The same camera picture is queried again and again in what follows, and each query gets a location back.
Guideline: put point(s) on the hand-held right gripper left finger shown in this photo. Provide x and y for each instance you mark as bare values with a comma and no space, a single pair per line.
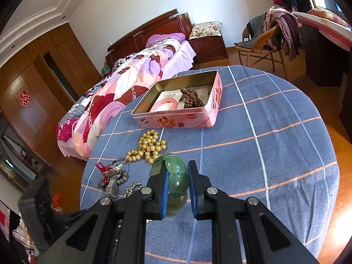
165,195

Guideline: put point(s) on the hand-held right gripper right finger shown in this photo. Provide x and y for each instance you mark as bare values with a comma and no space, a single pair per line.
192,198

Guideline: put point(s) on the pink metal tin box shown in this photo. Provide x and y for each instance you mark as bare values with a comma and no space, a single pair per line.
176,121

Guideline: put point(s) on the round table with blue cloth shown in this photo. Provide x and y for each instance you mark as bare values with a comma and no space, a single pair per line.
261,143

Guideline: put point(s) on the pink round bangle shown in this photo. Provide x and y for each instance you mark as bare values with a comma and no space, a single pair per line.
154,107

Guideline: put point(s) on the white paper card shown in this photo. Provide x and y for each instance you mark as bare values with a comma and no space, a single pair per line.
167,95

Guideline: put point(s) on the pink patchwork quilt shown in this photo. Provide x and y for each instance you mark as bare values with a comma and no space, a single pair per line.
110,99

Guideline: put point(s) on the red paper decoration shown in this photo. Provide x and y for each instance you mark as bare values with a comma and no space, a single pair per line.
24,98

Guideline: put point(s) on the wooden wardrobe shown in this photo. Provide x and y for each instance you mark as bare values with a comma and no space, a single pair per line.
41,74

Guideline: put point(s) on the teal bag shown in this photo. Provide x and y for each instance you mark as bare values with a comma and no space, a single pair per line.
105,68

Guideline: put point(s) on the wooden nightstand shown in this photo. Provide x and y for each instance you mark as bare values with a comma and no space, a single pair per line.
210,49

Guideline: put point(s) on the purple pillow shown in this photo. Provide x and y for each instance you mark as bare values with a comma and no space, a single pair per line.
165,38

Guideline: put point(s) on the wooden bed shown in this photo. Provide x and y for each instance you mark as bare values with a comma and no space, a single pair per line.
154,30

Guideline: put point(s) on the wicker chair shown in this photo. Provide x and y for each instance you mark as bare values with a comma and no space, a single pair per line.
264,48

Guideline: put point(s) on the white floral cushion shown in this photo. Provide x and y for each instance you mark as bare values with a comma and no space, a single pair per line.
205,29

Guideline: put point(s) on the grey garment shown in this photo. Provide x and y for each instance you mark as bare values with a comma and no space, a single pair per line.
254,33

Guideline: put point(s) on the dark wooden desk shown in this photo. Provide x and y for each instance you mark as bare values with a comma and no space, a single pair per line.
321,63

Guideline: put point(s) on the purple garments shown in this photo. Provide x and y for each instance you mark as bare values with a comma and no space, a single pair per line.
286,27

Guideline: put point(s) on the pink folded bedding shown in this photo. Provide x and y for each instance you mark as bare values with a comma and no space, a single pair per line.
324,31

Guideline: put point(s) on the pink floral pillow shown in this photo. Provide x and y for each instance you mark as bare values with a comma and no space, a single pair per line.
327,16

